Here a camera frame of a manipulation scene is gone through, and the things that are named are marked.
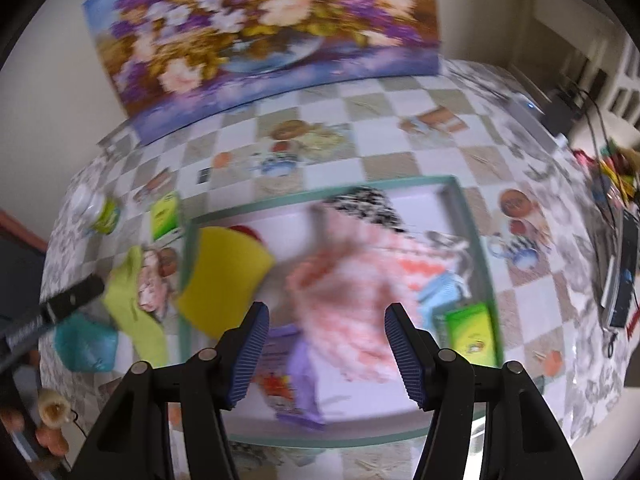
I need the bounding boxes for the white green pill bottle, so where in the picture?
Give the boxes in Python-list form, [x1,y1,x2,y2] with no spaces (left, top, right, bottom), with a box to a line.
[70,184,120,235]

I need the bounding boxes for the leopard print scrunchie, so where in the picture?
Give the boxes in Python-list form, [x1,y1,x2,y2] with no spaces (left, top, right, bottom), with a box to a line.
[323,186,407,234]

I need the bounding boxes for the lime green cloth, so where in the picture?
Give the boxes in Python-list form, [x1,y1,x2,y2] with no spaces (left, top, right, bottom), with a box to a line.
[102,246,169,367]

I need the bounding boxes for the purple wet wipes pack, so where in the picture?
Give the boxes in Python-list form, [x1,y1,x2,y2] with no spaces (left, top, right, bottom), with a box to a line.
[254,324,324,430]

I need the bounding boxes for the teal white shallow box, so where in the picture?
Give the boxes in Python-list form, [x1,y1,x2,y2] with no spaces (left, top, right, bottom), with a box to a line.
[180,177,494,448]

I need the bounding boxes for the green tissue pack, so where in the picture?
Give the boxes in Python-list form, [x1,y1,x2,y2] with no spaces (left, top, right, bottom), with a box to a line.
[445,304,498,367]
[150,191,181,242]

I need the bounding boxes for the pink fuzzy cloth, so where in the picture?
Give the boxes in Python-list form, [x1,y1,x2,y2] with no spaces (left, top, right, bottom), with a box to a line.
[285,205,458,382]

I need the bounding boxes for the white lattice chair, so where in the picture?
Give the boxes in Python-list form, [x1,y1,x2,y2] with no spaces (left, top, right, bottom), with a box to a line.
[563,24,639,146]

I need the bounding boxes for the white power strip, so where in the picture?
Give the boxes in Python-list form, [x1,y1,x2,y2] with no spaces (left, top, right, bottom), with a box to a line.
[506,93,558,153]

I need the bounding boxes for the black smartphone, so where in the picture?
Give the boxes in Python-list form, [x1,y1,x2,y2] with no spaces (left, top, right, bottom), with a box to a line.
[601,208,639,330]

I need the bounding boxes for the black power adapter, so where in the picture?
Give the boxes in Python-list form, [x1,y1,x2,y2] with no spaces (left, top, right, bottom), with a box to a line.
[540,91,582,136]

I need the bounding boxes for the pink floral scrunchie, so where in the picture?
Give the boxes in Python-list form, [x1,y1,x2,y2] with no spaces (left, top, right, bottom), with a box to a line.
[138,250,170,321]

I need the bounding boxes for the person left hand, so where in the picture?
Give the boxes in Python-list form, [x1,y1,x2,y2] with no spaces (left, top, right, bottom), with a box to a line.
[1,349,70,458]

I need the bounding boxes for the flower painting canvas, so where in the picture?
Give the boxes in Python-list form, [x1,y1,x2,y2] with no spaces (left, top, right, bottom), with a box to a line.
[84,0,439,144]

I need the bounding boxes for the yellow sponge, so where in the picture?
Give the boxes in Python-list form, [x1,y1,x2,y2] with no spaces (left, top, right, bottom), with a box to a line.
[176,226,274,339]

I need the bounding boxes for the teal plastic case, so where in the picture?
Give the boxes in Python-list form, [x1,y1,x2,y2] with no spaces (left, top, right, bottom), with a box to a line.
[53,313,118,373]

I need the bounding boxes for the blue face mask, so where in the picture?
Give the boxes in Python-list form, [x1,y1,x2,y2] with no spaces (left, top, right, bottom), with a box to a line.
[418,272,466,328]

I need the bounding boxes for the red tape roll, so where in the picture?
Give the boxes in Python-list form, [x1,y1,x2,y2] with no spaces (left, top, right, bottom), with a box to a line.
[229,224,262,244]

